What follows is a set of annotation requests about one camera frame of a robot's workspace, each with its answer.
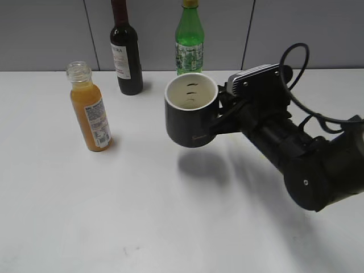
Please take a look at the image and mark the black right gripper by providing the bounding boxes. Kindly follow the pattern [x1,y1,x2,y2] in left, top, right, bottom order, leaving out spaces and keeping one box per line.
[208,74,293,142]

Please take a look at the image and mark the black mug white interior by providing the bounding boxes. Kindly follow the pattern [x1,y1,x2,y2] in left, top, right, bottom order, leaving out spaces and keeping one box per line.
[164,73,219,148]

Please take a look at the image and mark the orange juice bottle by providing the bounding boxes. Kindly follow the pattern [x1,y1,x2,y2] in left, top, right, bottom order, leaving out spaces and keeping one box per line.
[66,61,113,152]

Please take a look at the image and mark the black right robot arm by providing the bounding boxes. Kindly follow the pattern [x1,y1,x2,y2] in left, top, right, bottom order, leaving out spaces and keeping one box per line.
[210,75,363,212]

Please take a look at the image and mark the green soda bottle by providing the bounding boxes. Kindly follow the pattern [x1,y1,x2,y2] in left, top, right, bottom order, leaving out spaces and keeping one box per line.
[175,1,205,75]

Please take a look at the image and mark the dark red wine bottle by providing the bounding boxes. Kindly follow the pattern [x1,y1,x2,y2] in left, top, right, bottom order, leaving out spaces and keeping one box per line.
[110,1,143,96]

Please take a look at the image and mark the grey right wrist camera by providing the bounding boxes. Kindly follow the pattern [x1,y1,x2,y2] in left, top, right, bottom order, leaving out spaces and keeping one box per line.
[226,64,279,97]

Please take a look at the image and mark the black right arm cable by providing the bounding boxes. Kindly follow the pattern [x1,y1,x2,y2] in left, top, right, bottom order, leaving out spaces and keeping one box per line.
[279,43,364,134]

